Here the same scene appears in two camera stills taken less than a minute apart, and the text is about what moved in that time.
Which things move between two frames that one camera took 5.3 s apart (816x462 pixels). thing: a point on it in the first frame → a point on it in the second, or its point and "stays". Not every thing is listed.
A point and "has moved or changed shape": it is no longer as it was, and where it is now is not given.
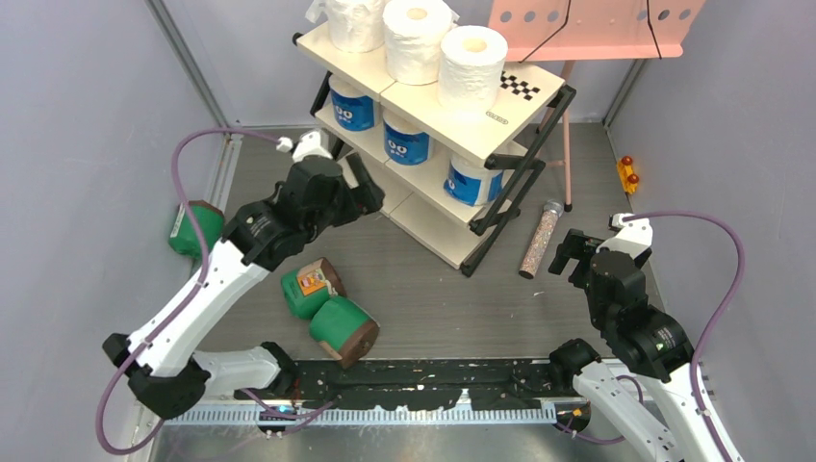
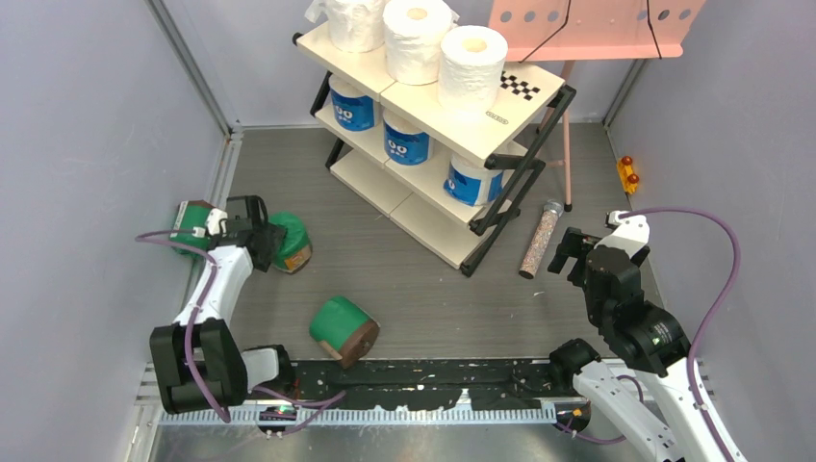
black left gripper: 368,198 → 273,238
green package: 184,237 stays
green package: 305,289 has moved or changed shape
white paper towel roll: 413,32 stays
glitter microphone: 551,211 stays
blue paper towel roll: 353,110 stays
